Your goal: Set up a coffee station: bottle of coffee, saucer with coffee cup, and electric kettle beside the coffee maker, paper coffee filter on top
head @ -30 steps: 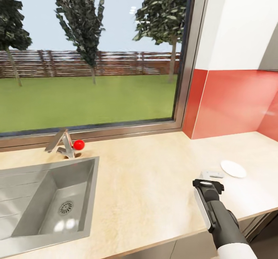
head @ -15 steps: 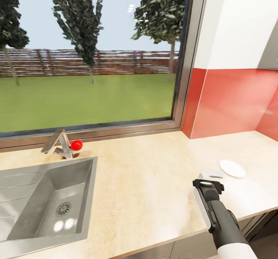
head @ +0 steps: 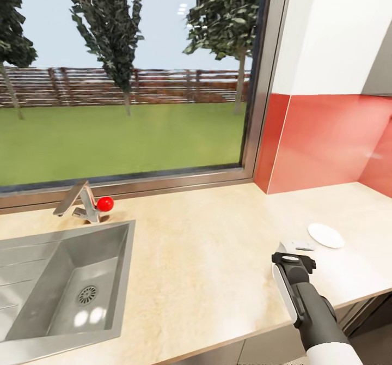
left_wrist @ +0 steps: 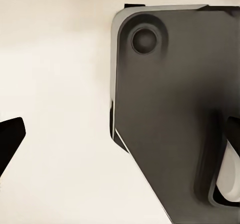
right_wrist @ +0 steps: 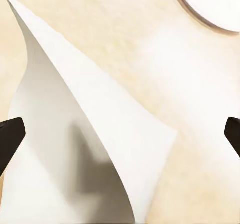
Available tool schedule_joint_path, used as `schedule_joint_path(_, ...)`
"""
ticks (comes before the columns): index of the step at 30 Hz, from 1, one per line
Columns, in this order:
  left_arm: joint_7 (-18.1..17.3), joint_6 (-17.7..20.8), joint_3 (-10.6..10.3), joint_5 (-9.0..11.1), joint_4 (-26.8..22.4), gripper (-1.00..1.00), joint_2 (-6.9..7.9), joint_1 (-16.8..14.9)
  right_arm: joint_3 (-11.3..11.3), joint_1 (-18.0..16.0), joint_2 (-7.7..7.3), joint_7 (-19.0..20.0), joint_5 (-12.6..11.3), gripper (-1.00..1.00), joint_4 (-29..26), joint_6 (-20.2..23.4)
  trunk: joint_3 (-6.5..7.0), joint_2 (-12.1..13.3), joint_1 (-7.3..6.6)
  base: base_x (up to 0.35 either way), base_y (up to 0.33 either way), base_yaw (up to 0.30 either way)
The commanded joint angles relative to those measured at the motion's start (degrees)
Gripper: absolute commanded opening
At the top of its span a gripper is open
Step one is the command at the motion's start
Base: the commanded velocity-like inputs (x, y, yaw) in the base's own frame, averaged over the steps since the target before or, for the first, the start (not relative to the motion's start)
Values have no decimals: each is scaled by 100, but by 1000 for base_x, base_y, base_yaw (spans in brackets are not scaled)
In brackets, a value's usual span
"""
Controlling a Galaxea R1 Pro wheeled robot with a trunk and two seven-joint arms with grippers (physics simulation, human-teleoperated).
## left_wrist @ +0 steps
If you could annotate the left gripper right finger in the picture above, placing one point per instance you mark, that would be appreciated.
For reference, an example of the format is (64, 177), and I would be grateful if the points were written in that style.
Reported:
(232, 133)

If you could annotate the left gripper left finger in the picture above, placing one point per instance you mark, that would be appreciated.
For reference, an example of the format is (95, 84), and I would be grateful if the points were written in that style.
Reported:
(12, 133)

